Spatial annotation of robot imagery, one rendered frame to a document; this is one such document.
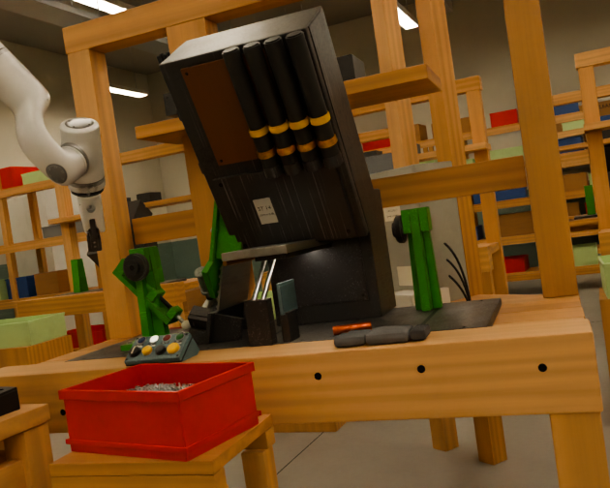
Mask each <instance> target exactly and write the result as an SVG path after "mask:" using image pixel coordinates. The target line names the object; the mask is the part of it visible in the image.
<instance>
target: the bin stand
mask: <svg viewBox="0 0 610 488"><path fill-rule="evenodd" d="M258 420H259V424H258V425H256V426H254V427H252V428H250V429H248V430H246V431H244V432H243V433H241V434H239V435H237V436H235V437H233V438H231V439H229V440H228V441H226V442H223V443H221V444H219V445H217V446H215V447H214V448H212V449H210V450H208V451H206V452H204V453H202V454H201V455H200V456H198V457H196V458H194V459H192V460H190V461H187V462H182V461H171V460H161V459H150V458H139V457H129V456H118V455H107V454H97V453H86V452H75V451H72V452H70V453H69V454H67V455H65V456H63V457H61V458H59V459H57V460H56V461H54V462H52V463H50V464H49V472H50V476H51V485H52V488H229V485H228V484H227V480H226V473H225V468H224V465H225V464H226V463H228V462H229V461H230V460H231V459H232V458H234V457H235V456H236V455H237V454H238V453H240V452H241V451H242V450H243V449H245V450H244V451H243V452H242V453H241V457H242V464H243V471H244V476H245V483H246V488H279V485H278V479H277V473H276V466H275V459H274V452H273V444H274V443H275V435H274V428H273V426H272V425H273V421H272V415H271V414H270V413H269V414H262V415H260V416H258Z"/></svg>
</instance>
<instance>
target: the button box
mask: <svg viewBox="0 0 610 488"><path fill-rule="evenodd" d="M183 334H184V336H183V338H181V339H179V340H176V336H177V335H178V334H167V335H170V338H169V339H168V340H167V341H164V340H163V338H164V337H165V336H166V335H159V336H158V335H155V336H158V339H157V340H156V341H155V342H150V339H151V338H152V337H153V336H149V337H145V340H144V341H143V342H142V343H138V342H137V340H138V339H139V338H141V337H138V338H136V339H135V341H134V343H133V345H132V347H134V346H136V347H139V349H140V351H139V353H138V354H137V355H135V356H130V355H129V354H128V355H127V357H126V359H125V361H124V363H125V364H126V366H135V365H138V364H143V363H172V362H182V361H184V360H187V359H189V358H191V357H193V356H195V355H198V352H199V348H198V345H197V343H196V342H195V340H194V338H193V336H192V335H191V333H183ZM171 343H177V344H178V345H179V350H178V351H177V352H175V353H168V351H167V348H168V345H170V344H171ZM159 345H164V346H165V348H166V349H165V351H163V352H162V353H159V354H157V353H155V348H156V347H157V346H159ZM146 346H150V347H151V348H152V352H150V353H149V354H147V355H144V354H143V353H142V349H143V348H144V347H146Z"/></svg>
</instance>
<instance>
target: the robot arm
mask: <svg viewBox="0 0 610 488"><path fill-rule="evenodd" d="M0 100H1V101H2V102H3V103H4V104H5V105H6V106H7V107H8V108H9V109H10V110H11V111H12V112H13V114H14V116H15V132H16V138H17V141H18V144H19V146H20V148H21V150H22V151H23V153H24V154H25V155H26V157H27V158H28V159H29V160H30V161H31V162H32V163H33V164H34V165H35V166H36V167H37V168H38V169H39V170H40V171H41V172H42V173H43V174H44V175H45V176H46V177H47V178H49V179H50V180H51V181H53V182H54V183H56V184H58V185H61V186H68V188H69V189H70V190H71V193H72V194H73V195H75V196H77V202H78V208H79V213H80V218H81V221H82V225H83V228H84V232H85V233H86V234H87V235H86V237H87V245H88V251H89V252H96V251H102V242H101V236H100V233H99V230H100V232H102V231H103V232H105V231H106V227H105V220H104V212H103V205H102V198H101V192H102V191H103V190H104V186H105V185H106V179H105V171H104V161H103V152H102V144H101V135H100V126H99V123H98V122H97V121H96V120H94V119H91V118H86V117H77V118H71V119H68V120H66V121H64V122H62V123H61V124H60V135H61V145H60V146H59V145H58V144H57V142H56V141H55V140H54V139H53V138H52V137H51V135H50V134H49V132H48V131H47V129H46V126H45V122H44V113H45V111H46V109H47V108H48V106H49V103H50V97H49V94H48V92H47V90H46V89H45V87H44V86H43V85H42V84H41V83H40V82H39V81H38V80H37V79H36V78H35V77H34V76H33V75H32V74H31V73H30V72H29V71H28V70H27V69H26V68H25V67H24V66H23V65H22V64H21V63H20V62H19V61H18V60H17V59H16V58H15V57H14V56H13V55H12V54H11V53H10V52H9V51H8V50H7V49H6V48H5V47H4V46H3V45H2V44H1V43H0Z"/></svg>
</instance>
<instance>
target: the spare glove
mask: <svg viewBox="0 0 610 488"><path fill-rule="evenodd" d="M430 331H431V329H430V326H429V325H428V324H418V325H416V326H415V327H413V326H412V325H410V324H407V325H396V326H380V327H376V328H375V329H373V330H372V329H361V330H351V331H349V332H347V333H341V334H340V335H337V336H335V338H334V345H335V347H337V348H341V347H351V346H362V345H364V344H366V343H367V344H368V345H371V346H373V345H384V344H397V343H406V342H408V340H409V339H412V340H414V341H419V340H424V339H426V338H427V336H428V335H429V334H430Z"/></svg>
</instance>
